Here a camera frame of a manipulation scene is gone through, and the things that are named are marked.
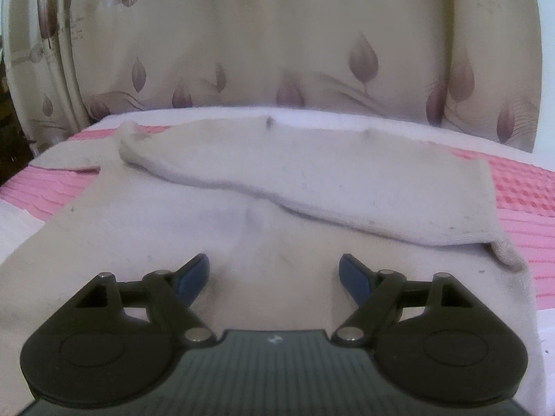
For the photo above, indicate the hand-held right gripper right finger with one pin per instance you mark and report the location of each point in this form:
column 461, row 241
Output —
column 354, row 278

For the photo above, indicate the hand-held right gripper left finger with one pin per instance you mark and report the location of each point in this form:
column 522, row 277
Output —
column 193, row 279

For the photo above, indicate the beige knit garment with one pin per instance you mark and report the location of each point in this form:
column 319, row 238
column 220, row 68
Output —
column 303, row 173

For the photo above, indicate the white bed sheet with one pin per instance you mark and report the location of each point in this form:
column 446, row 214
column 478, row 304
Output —
column 312, row 115

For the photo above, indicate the pink checkered blanket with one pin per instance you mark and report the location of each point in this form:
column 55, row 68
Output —
column 520, row 190

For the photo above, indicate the leaf print curtain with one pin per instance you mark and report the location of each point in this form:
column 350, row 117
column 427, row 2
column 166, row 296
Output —
column 269, row 43

